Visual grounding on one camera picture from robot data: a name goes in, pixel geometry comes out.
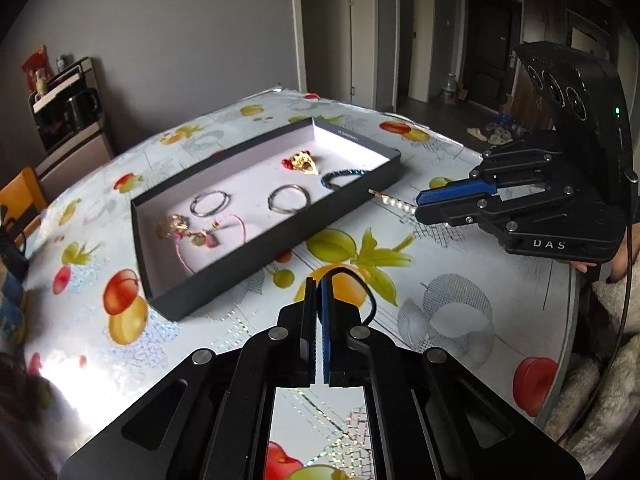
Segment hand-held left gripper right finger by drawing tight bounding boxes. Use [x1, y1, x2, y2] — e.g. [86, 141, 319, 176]
[320, 272, 586, 480]

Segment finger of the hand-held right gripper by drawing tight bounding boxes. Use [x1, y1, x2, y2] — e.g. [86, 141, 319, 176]
[414, 185, 602, 234]
[417, 130, 567, 207]

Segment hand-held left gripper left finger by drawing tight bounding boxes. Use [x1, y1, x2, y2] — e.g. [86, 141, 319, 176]
[57, 276, 317, 480]

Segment black hair tie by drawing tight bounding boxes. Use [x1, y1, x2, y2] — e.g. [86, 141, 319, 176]
[320, 267, 378, 346]

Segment pearl hair pin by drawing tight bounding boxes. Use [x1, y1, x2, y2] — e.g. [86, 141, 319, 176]
[368, 188, 418, 213]

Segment black shallow cardboard box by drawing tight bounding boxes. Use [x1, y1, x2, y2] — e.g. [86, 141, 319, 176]
[131, 116, 402, 321]

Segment dark beaded bracelet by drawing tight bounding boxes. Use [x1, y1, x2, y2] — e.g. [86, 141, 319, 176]
[320, 169, 373, 192]

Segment silver grey ring bracelet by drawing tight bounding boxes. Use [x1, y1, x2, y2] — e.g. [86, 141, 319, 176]
[267, 183, 312, 213]

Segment pink cord charm bracelet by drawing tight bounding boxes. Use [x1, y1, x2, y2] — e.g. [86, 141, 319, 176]
[175, 212, 249, 276]

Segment red bead gold earrings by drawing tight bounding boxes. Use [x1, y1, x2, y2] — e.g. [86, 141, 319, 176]
[281, 150, 321, 177]

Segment large silver hoop ring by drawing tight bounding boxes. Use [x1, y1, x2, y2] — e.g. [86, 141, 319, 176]
[189, 190, 233, 218]

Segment gold round hair clip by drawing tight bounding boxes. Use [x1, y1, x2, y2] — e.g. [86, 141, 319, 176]
[156, 213, 193, 241]

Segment person's right hand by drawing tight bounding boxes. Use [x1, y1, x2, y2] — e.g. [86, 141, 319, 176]
[574, 237, 633, 284]

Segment pile of shoes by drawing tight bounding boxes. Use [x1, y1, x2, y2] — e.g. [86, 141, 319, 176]
[467, 112, 526, 146]

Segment grey floor bottle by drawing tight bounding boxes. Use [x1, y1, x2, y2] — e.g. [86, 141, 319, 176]
[440, 72, 461, 106]

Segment dark entrance door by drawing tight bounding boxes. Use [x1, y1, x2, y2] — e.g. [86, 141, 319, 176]
[462, 0, 523, 111]

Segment white door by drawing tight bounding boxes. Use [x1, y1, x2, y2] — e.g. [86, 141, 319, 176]
[410, 0, 436, 103]
[347, 0, 381, 106]

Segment white fluffy robe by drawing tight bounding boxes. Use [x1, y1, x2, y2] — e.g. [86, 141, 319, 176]
[542, 255, 640, 476]

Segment black water dispenser cabinet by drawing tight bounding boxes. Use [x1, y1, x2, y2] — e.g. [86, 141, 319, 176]
[27, 57, 113, 186]

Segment wooden chair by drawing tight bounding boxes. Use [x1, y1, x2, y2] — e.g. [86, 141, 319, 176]
[0, 167, 48, 241]

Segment black electric kettle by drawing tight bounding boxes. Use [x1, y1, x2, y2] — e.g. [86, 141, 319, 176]
[62, 88, 100, 131]

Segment red snack bag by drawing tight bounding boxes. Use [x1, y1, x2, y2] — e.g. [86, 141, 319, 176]
[21, 45, 51, 86]

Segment black cable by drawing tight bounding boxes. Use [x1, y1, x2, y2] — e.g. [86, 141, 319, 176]
[557, 180, 640, 446]

